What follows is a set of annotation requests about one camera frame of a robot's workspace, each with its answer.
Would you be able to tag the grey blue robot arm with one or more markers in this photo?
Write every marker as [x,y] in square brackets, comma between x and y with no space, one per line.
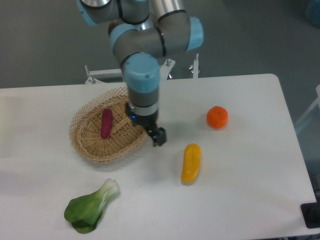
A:
[145,31]

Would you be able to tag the purple sweet potato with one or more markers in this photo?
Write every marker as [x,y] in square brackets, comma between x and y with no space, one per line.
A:
[106,122]

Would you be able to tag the yellow pepper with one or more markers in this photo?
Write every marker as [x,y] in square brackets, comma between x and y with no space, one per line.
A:
[191,163]

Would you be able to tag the green bok choy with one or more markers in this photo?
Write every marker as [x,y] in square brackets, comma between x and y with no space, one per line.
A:
[84,212]

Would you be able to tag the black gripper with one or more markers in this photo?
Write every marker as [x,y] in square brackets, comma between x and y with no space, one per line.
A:
[157,134]

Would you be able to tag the white clamp bracket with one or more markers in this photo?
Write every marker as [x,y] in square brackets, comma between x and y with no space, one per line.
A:
[194,68]

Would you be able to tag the black device at table edge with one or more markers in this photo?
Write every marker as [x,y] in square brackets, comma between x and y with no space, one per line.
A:
[311,214]

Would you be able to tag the oval wicker basket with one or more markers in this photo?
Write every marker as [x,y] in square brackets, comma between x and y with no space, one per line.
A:
[85,128]

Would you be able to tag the orange mandarin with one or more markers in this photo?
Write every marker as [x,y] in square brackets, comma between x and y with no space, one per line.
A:
[217,117]

